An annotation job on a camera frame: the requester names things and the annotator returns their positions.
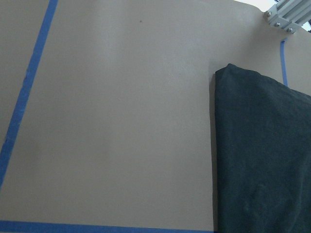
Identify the black graphic t-shirt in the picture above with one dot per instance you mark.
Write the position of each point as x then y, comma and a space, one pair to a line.
263, 138

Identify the aluminium frame post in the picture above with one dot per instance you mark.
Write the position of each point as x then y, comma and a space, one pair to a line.
289, 15

